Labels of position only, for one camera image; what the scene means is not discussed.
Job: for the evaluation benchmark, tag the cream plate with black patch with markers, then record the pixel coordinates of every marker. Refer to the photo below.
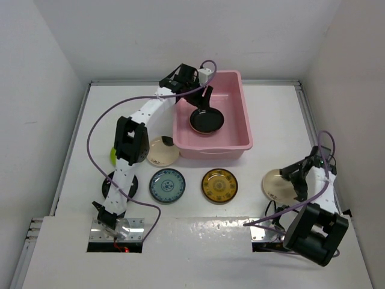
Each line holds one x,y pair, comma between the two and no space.
163,152

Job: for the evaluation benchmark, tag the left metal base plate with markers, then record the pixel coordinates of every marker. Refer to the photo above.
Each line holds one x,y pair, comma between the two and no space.
126,230

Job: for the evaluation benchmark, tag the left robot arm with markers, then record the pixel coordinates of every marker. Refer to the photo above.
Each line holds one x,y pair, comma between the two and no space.
131,141

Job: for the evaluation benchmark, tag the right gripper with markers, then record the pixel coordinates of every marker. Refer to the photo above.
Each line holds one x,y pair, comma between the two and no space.
292,171

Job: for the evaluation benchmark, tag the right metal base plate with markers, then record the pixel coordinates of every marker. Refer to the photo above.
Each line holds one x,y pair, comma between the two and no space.
267,232

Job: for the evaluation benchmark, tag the yellow patterned plate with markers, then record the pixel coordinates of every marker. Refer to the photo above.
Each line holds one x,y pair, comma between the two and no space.
219,186

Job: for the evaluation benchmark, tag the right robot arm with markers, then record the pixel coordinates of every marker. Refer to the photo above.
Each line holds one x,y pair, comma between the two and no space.
318,228

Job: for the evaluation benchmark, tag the metal base plate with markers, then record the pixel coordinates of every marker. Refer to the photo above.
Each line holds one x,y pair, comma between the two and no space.
126,230
267,232

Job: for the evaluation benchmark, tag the pink plastic bin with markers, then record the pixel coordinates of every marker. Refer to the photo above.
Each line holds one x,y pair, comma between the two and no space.
232,139

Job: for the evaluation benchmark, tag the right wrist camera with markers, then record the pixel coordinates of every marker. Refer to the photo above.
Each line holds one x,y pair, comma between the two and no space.
326,154

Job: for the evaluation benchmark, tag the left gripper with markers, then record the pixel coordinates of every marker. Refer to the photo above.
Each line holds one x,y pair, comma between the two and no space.
197,102

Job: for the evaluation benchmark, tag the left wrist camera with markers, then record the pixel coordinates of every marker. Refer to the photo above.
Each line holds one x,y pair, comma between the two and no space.
204,75

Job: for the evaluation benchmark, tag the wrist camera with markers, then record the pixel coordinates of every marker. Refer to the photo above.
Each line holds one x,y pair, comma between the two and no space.
326,154
204,75

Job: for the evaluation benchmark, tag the black glossy plate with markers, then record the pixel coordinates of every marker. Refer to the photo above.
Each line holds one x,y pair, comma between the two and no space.
206,121

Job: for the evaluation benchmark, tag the lime green plate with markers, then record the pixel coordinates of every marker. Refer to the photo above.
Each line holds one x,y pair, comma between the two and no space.
112,156

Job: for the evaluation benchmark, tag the blue floral plate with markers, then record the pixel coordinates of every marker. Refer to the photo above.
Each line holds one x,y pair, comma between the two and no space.
167,186

